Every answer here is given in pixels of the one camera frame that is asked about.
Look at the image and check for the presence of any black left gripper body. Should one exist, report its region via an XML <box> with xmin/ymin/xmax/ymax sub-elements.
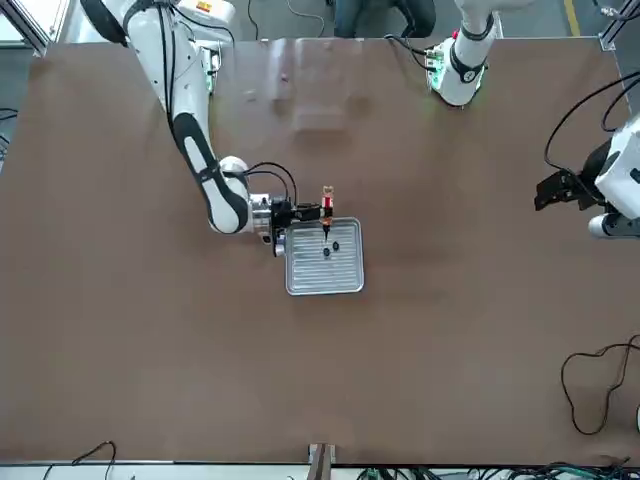
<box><xmin>574</xmin><ymin>140</ymin><xmax>614</xmax><ymax>211</ymax></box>

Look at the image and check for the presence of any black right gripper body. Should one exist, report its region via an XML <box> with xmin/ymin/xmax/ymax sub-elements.
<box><xmin>270</xmin><ymin>196</ymin><xmax>298</xmax><ymax>232</ymax></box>

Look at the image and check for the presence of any small oil bottle red label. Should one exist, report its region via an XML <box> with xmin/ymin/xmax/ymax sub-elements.
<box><xmin>319</xmin><ymin>183</ymin><xmax>338</xmax><ymax>246</ymax></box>

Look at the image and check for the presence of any silver ridged metal tray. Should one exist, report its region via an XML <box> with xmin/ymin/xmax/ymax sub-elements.
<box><xmin>285</xmin><ymin>215</ymin><xmax>365</xmax><ymax>297</ymax></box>

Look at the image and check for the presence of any aluminium frame post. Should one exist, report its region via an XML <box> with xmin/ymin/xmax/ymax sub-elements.
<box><xmin>0</xmin><ymin>0</ymin><xmax>66</xmax><ymax>57</ymax></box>
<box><xmin>306</xmin><ymin>441</ymin><xmax>337</xmax><ymax>480</ymax></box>
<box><xmin>597</xmin><ymin>0</ymin><xmax>640</xmax><ymax>139</ymax></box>

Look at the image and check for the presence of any black lamp power cable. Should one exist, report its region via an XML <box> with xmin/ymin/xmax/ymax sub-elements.
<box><xmin>559</xmin><ymin>333</ymin><xmax>640</xmax><ymax>436</ymax></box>

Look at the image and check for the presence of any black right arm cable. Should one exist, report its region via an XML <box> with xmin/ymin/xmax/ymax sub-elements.
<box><xmin>157</xmin><ymin>0</ymin><xmax>300</xmax><ymax>204</ymax></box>

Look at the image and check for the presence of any black left base cable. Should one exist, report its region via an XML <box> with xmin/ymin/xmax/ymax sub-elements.
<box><xmin>383</xmin><ymin>33</ymin><xmax>432</xmax><ymax>69</ymax></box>

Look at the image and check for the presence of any thin black cable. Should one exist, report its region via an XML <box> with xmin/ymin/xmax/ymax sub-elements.
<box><xmin>71</xmin><ymin>439</ymin><xmax>119</xmax><ymax>467</ymax></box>

